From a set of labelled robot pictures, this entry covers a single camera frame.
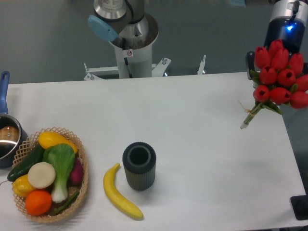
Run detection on green bean pod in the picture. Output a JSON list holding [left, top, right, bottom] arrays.
[[50, 191, 79, 216]]

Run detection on white metal mounting stand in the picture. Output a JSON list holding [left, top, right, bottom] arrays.
[[84, 55, 206, 81]]

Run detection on purple red radish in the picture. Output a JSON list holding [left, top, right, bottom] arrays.
[[69, 158, 84, 186]]

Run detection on blue handled saucepan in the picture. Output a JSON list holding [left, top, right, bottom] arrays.
[[0, 71, 27, 168]]

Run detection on green bok choy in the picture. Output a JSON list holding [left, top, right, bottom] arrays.
[[43, 144, 75, 203]]

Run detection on yellow squash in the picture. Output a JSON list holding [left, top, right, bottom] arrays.
[[38, 131, 78, 154]]

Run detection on yellow banana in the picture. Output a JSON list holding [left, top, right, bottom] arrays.
[[103, 163, 144, 220]]

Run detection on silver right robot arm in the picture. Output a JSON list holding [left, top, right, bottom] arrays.
[[264, 0, 308, 54]]

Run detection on orange fruit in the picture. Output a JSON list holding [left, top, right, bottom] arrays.
[[25, 190, 52, 216]]

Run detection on yellow lemon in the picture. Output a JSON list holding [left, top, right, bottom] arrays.
[[12, 174, 36, 198]]

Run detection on dark grey ribbed vase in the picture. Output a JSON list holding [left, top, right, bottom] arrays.
[[122, 141, 156, 191]]

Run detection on black device at table edge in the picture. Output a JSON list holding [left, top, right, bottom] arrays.
[[290, 195, 308, 220]]

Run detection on woven wicker basket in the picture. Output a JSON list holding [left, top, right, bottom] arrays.
[[13, 127, 89, 223]]

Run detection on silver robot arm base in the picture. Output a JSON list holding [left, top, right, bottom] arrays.
[[88, 0, 159, 78]]

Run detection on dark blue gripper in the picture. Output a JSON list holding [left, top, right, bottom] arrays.
[[245, 18, 306, 80]]

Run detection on beige round bun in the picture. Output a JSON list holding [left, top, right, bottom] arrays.
[[27, 162, 56, 189]]

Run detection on green cucumber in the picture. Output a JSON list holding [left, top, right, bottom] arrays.
[[7, 144, 45, 182]]

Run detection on red tulip bouquet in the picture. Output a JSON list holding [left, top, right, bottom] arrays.
[[240, 39, 308, 129]]

